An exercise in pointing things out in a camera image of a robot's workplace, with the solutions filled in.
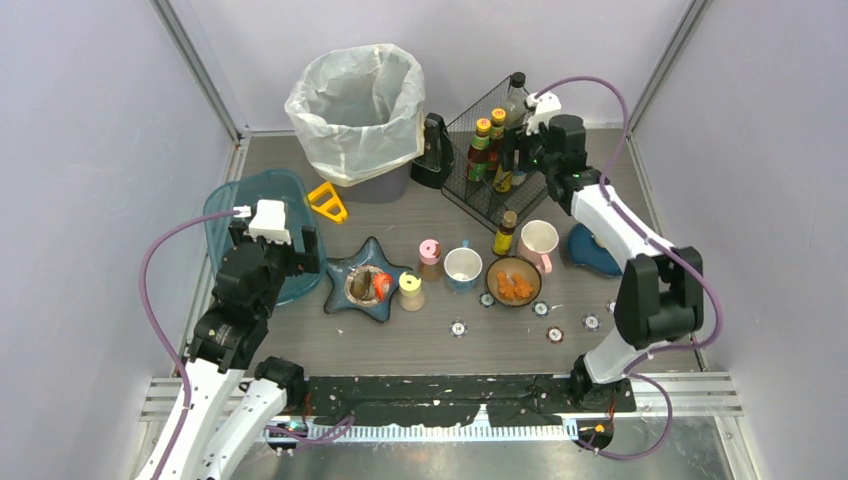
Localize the pink mug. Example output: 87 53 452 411
517 220 559 275

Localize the dark blue plate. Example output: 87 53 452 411
564 224 623 277

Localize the grey trash bin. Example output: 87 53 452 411
337 162 412 203

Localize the small brown cap bottle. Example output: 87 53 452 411
492 210 518 256

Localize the blue floral mug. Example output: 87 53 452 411
443 240 483 294

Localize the black device behind bin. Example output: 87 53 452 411
411 113 453 190

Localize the blue star-shaped plate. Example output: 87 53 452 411
323 236 412 323

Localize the shrimp on plate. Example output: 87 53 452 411
372 272 394 303

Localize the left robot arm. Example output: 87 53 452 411
137 221 321 479

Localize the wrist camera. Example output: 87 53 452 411
523 92 561 136
234 199 292 246

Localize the red poker chip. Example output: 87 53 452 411
545 326 564 344

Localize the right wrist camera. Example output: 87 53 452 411
523 92 561 136

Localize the pink cap spice jar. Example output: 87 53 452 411
418 239 444 282

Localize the small yellow oil bottle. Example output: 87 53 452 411
493 154 515 193

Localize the black cap glass bottle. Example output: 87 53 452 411
501 71 527 129

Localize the yellow cap sauce bottle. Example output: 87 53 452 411
486 107 507 172
466 118 491 182

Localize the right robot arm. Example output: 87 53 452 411
499 114 704 410

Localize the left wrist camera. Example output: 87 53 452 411
234 199 292 246

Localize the white trash bag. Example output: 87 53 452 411
284 44 425 187

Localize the black wire rack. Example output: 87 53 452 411
442 71 548 232

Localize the yellow plastic holder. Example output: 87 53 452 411
307 181 348 224

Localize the yellow cap spice jar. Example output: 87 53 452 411
398 272 425 312

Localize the brown bowl with nuggets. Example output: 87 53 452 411
483 256 542 308

